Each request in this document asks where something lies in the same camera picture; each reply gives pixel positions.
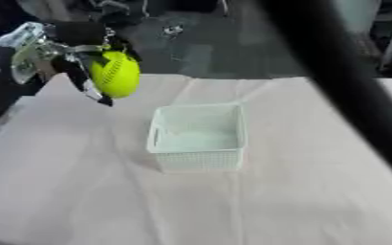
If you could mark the white plastic mesh basket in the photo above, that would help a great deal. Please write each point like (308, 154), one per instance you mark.
(196, 140)

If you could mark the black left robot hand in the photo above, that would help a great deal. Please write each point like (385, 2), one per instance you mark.
(79, 33)

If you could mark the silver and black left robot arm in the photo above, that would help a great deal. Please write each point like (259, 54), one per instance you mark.
(25, 60)

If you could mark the yellow-green ball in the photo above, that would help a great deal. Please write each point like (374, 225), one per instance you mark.
(116, 75)

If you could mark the thick black pole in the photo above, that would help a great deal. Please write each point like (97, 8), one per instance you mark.
(339, 73)

